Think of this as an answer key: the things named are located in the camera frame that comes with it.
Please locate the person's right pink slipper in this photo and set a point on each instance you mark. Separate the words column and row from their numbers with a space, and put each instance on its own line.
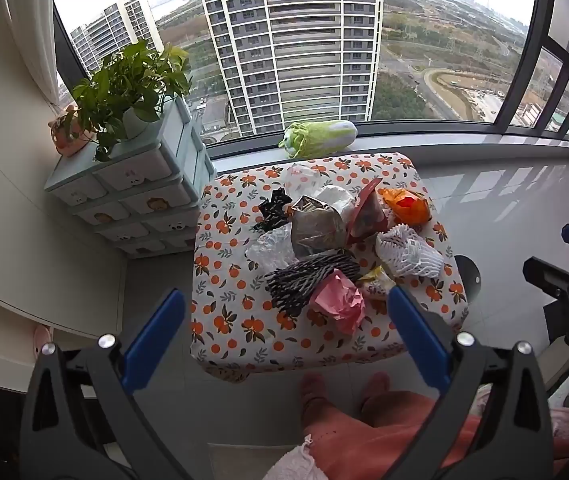
column 375, row 389

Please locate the black window frame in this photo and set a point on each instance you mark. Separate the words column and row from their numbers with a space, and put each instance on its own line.
column 534, row 60

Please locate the green cabbage plush toy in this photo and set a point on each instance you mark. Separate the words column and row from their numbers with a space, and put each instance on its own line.
column 322, row 137

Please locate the white dotted plastic bag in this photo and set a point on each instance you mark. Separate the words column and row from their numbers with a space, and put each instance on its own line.
column 302, row 177

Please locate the pink crumpled paper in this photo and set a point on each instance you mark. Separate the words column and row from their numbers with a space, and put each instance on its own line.
column 337, row 302

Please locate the pink pig-shaped pot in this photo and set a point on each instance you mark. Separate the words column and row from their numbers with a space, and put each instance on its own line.
column 67, row 137

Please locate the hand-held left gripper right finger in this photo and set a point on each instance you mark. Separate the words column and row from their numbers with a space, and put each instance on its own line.
column 414, row 330

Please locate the clear plastic bag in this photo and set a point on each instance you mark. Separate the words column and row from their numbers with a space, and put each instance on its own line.
column 269, row 250

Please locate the small pink figure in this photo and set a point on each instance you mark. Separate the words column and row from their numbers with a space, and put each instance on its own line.
column 41, row 340

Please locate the yellow snack wrapper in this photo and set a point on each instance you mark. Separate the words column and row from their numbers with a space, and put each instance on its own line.
column 377, row 282

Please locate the person's left leg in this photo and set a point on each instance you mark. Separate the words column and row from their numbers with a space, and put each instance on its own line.
column 349, row 452

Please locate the white foam net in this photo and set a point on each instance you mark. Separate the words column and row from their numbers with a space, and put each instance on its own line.
column 409, row 252

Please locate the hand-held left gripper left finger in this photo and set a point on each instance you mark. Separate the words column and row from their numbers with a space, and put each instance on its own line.
column 157, row 335

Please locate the white curtain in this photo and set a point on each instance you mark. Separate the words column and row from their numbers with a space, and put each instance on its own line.
column 34, row 35

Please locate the table with orange-print tablecloth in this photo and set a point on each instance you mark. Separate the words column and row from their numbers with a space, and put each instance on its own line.
column 229, row 320

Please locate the white high-rise building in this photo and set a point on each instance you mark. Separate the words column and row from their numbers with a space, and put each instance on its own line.
column 109, row 30

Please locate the red snack bag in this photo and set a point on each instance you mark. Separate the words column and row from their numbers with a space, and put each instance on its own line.
column 367, row 215

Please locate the light blue drawer cabinet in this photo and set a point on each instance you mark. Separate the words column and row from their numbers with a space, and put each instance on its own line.
column 129, row 195

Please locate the grey high-rise building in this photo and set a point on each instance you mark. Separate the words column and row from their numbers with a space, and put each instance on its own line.
column 289, row 45

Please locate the black patterned wrapper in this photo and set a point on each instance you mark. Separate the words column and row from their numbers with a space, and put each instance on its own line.
column 274, row 210

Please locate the silver foil bag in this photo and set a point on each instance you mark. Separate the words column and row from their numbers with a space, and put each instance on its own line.
column 314, row 230

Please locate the green potted plant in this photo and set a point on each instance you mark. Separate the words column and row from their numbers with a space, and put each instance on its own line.
column 124, row 80

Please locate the orange snack bag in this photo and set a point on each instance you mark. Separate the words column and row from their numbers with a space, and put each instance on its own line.
column 407, row 207

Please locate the white cabinet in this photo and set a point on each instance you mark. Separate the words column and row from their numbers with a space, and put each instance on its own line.
column 14, row 210

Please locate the grey round bin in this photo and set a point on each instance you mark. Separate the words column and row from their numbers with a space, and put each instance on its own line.
column 467, row 285

